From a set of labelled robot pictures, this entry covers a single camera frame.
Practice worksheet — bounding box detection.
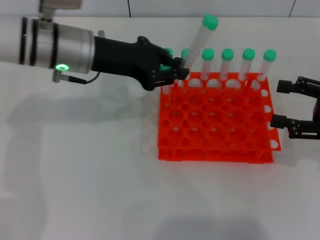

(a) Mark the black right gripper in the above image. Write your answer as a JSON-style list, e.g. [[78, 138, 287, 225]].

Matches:
[[269, 76, 320, 140]]

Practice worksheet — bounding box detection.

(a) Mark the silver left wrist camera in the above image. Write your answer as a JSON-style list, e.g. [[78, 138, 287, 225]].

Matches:
[[37, 0, 83, 29]]

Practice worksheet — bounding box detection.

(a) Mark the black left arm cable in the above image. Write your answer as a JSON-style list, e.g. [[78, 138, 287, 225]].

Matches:
[[51, 69, 101, 85]]

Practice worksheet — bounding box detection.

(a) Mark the orange plastic test tube rack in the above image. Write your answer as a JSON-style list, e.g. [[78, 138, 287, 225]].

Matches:
[[157, 71, 282, 165]]

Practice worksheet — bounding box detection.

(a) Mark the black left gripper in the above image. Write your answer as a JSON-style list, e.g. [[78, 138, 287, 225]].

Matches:
[[92, 36, 190, 91]]

